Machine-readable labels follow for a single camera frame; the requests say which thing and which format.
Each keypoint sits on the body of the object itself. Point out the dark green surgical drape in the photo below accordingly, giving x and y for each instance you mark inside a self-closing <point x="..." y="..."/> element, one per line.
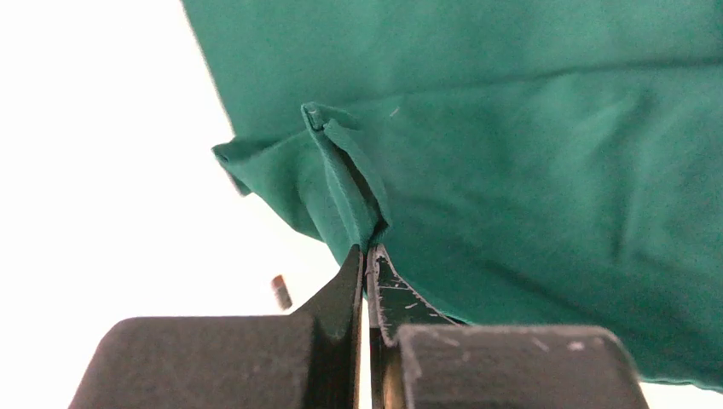
<point x="522" y="162"/>

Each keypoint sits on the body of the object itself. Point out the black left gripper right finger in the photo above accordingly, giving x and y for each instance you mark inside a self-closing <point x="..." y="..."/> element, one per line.
<point x="422" y="358"/>

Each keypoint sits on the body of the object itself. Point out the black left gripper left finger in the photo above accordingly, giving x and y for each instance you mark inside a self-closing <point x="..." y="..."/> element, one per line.
<point x="307" y="359"/>

